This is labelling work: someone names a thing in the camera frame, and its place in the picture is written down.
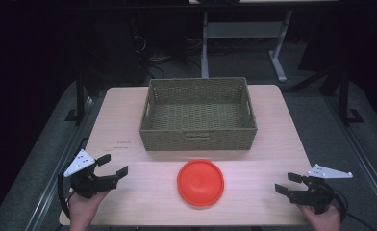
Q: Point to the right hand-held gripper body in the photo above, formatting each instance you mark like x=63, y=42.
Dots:
x=318, y=194

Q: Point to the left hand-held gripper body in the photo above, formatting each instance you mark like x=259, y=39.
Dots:
x=87, y=184

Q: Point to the orange plastic disc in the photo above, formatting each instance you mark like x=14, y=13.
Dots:
x=200, y=183

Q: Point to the green woven basket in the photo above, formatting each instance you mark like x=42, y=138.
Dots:
x=197, y=118

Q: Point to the person's left hand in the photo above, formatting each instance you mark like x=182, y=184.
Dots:
x=82, y=210

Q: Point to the person's right hand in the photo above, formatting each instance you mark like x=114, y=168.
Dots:
x=324, y=221

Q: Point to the black metal stand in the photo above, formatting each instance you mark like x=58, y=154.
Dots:
x=80, y=96
x=344, y=96

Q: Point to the aluminium rail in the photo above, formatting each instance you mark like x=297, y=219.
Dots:
x=60, y=173
x=359, y=154

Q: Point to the white metal desk frame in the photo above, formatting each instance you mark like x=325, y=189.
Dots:
x=241, y=30

